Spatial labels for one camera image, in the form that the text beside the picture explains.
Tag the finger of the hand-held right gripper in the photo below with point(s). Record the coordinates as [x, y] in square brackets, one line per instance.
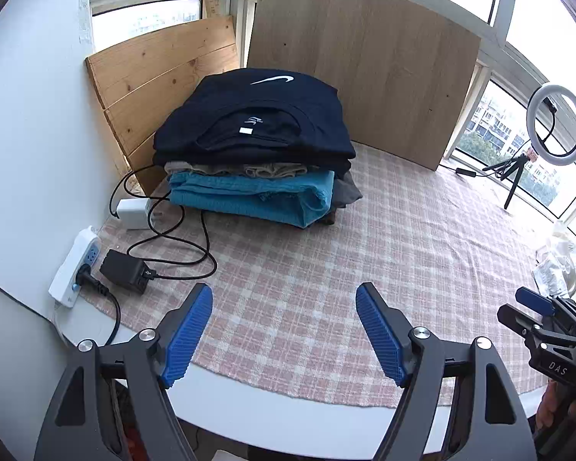
[523, 329]
[535, 300]

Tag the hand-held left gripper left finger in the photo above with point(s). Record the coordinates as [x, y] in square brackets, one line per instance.
[187, 341]

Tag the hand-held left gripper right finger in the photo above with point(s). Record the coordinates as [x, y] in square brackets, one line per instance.
[381, 336]

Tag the navy blue hoodie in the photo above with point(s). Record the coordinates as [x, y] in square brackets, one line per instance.
[288, 110]

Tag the person's right hand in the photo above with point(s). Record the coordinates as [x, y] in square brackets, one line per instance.
[549, 408]

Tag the white crumpled garment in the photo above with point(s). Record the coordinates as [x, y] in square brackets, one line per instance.
[559, 264]

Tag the black power adapter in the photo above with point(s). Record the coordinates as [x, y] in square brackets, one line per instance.
[122, 271]

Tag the pink plaid blanket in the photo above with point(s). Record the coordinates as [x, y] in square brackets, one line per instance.
[293, 259]

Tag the black tripod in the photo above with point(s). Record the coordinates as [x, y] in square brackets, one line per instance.
[513, 177]

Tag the white power strip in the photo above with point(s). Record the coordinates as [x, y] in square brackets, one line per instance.
[67, 273]

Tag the white charger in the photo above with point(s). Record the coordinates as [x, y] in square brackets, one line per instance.
[132, 213]

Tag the grey folded garment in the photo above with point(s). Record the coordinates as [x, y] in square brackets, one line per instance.
[348, 192]

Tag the blue folded garment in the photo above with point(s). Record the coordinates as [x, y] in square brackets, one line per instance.
[249, 197]

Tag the beige knit cardigan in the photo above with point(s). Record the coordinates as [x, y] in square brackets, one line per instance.
[249, 169]

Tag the pine plank panel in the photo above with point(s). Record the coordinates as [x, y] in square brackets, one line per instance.
[153, 72]

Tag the large light wooden board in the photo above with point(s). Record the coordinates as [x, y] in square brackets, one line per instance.
[365, 57]

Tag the narrow wooden strip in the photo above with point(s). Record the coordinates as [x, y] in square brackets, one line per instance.
[211, 5]

